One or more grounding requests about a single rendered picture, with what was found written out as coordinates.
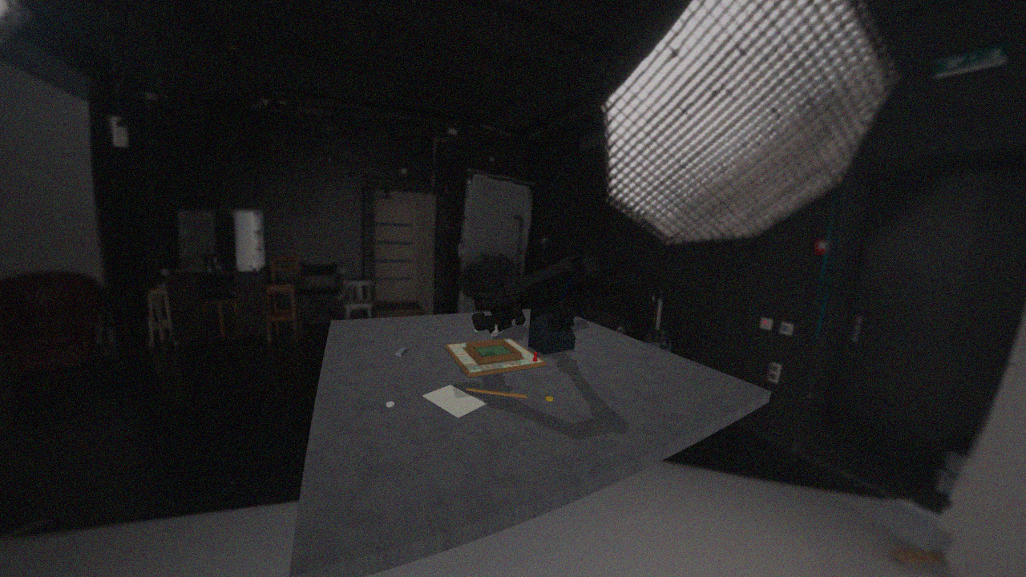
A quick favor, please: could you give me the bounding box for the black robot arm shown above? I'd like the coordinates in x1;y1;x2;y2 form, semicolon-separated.
475;254;603;332

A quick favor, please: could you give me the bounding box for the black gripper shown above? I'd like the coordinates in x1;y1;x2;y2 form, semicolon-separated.
471;307;525;334

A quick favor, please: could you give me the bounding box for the beige flat rectangular panel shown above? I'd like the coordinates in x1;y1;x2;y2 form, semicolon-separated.
423;385;486;418

